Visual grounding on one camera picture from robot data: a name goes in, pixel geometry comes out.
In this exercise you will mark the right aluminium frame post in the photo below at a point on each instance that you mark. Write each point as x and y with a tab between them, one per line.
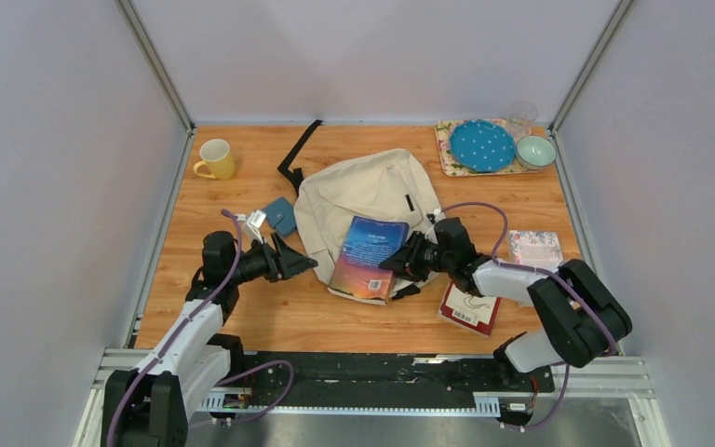
607	35

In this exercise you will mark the light green bowl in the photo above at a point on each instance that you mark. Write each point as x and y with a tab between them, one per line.
535	153

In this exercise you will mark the beige canvas backpack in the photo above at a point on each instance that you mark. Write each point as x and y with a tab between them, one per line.
390	186

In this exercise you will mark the aluminium frame post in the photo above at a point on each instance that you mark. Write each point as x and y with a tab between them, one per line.
607	35
148	49

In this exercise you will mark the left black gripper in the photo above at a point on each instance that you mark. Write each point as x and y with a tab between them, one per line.
283	263

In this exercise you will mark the yellow mug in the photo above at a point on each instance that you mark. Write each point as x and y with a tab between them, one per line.
216	162

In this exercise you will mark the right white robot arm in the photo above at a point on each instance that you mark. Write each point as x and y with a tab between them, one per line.
581	319

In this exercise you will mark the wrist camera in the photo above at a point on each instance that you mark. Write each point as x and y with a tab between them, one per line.
251	225
436	216

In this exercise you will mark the blue dotted plate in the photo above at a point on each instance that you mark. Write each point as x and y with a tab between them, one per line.
482	146

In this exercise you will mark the floral cover notebook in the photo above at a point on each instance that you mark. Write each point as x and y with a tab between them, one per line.
535	248

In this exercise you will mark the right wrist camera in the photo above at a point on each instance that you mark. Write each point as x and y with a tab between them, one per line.
436	216

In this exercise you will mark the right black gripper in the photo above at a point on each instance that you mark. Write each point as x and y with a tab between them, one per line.
405	262

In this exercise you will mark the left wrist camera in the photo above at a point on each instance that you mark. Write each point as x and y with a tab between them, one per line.
251	225

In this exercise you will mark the red white cover book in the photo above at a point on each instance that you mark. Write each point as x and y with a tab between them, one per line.
476	314

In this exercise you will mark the blue sunset cover book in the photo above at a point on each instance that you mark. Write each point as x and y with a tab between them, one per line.
357	274

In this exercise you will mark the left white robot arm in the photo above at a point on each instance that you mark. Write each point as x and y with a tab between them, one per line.
152	403

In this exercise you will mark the teal wallet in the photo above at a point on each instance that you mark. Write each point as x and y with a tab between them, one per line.
280	216

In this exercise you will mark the clear glass cup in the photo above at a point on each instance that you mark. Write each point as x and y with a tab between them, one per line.
521	117

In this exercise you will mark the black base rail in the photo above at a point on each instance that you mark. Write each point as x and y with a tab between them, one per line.
373	382

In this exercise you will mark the left aluminium frame post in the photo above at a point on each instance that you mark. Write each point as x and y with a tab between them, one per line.
148	49

